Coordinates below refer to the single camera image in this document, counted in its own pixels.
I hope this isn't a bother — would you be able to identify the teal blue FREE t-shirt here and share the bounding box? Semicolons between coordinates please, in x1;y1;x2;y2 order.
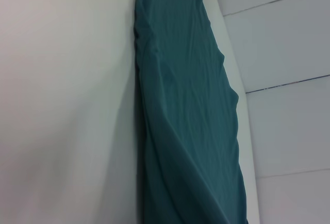
133;0;250;224

